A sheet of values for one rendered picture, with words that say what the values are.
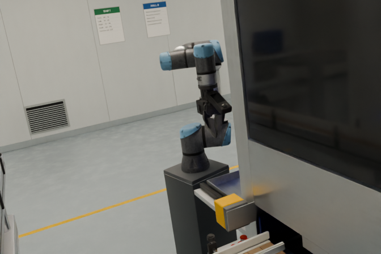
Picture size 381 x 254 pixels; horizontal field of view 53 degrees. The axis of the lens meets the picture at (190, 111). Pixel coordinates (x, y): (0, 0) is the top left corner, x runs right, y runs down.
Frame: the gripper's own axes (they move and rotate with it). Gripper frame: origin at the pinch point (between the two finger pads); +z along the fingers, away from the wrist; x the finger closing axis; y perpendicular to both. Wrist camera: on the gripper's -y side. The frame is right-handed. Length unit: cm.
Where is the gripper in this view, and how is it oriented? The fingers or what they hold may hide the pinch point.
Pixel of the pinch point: (216, 135)
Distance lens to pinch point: 149.1
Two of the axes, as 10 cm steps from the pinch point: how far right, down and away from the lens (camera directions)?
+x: -8.9, 2.2, -3.9
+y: -4.3, -1.6, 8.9
